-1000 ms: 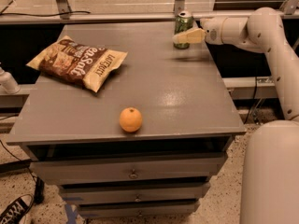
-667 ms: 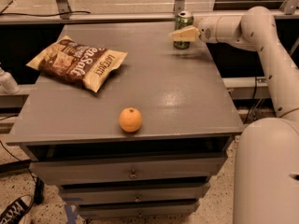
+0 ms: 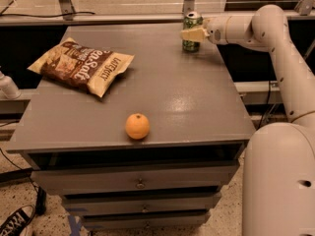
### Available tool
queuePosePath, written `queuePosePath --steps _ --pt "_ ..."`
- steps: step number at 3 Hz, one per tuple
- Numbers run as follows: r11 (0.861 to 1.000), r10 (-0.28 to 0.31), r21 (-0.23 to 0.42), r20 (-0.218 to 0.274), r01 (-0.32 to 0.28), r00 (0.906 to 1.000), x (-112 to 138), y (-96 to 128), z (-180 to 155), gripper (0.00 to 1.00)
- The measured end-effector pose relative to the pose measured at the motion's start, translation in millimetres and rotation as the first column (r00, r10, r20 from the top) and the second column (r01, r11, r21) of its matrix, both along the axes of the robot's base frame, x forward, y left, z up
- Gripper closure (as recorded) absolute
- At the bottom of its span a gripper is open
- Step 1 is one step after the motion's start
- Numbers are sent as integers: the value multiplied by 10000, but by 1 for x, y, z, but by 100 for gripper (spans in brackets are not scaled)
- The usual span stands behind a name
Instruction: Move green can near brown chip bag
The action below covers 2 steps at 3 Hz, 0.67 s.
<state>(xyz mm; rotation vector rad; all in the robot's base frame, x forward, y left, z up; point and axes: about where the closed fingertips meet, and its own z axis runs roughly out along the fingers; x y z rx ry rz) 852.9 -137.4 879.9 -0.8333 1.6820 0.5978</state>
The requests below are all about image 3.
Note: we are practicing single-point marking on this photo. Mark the green soda can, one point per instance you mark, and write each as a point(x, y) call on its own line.
point(190, 42)

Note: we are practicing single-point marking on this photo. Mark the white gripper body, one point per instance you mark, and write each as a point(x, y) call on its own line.
point(217, 29)

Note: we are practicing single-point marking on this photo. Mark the grey drawer cabinet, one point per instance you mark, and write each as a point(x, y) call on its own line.
point(155, 150)

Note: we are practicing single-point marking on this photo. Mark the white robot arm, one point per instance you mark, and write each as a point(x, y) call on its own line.
point(278, 186)

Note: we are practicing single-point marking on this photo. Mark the orange fruit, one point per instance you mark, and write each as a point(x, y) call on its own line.
point(137, 126)

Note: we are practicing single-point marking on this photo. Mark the black white sneaker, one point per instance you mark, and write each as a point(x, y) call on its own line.
point(18, 223)

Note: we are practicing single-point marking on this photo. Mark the bottom grey drawer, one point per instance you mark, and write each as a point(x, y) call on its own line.
point(148, 220)

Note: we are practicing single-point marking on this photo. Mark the metal frame rail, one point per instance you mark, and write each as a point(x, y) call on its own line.
point(97, 19)

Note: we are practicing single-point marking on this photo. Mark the grey drawer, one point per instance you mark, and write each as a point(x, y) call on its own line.
point(142, 204)
point(134, 178)
point(148, 220)

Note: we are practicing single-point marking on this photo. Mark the black floor cable plug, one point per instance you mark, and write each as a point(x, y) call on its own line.
point(40, 205)

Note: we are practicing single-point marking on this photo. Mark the white pipe at left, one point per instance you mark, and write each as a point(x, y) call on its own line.
point(8, 87)

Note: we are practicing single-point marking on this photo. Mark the top grey drawer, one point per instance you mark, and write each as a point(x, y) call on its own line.
point(134, 178)

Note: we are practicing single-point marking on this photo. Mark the brown chip bag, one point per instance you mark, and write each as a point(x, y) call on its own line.
point(82, 67)

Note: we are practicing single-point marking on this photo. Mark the middle grey drawer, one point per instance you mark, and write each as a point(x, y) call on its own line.
point(142, 204)

